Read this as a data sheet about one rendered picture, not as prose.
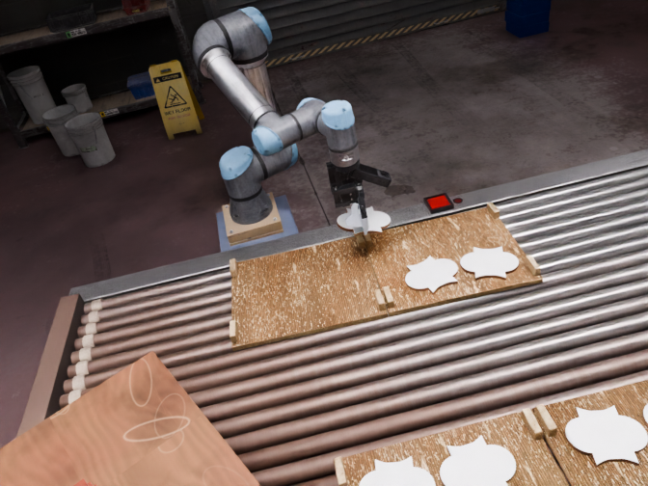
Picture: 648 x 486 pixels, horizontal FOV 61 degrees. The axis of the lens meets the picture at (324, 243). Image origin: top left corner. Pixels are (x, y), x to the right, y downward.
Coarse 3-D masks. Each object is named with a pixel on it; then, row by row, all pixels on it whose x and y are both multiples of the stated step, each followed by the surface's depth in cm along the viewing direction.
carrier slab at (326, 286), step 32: (288, 256) 166; (320, 256) 163; (352, 256) 161; (256, 288) 156; (288, 288) 154; (320, 288) 152; (352, 288) 150; (256, 320) 146; (288, 320) 144; (320, 320) 142; (352, 320) 140
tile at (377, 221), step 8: (368, 208) 158; (344, 216) 155; (368, 216) 155; (376, 216) 155; (384, 216) 155; (344, 224) 152; (368, 224) 152; (376, 224) 152; (384, 224) 152; (360, 232) 149; (368, 232) 150; (376, 232) 150
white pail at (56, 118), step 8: (48, 112) 478; (56, 112) 483; (64, 112) 486; (72, 112) 469; (48, 120) 460; (56, 120) 461; (64, 120) 464; (56, 128) 466; (64, 128) 467; (56, 136) 472; (64, 136) 471; (64, 144) 476; (72, 144) 477; (64, 152) 483; (72, 152) 481
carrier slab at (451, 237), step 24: (456, 216) 168; (480, 216) 166; (384, 240) 164; (408, 240) 162; (432, 240) 161; (456, 240) 159; (480, 240) 157; (504, 240) 155; (384, 264) 156; (408, 264) 154; (408, 288) 146; (456, 288) 143; (480, 288) 142; (504, 288) 142
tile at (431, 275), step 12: (420, 264) 151; (432, 264) 151; (444, 264) 150; (456, 264) 149; (408, 276) 149; (420, 276) 148; (432, 276) 147; (444, 276) 146; (420, 288) 144; (432, 288) 143
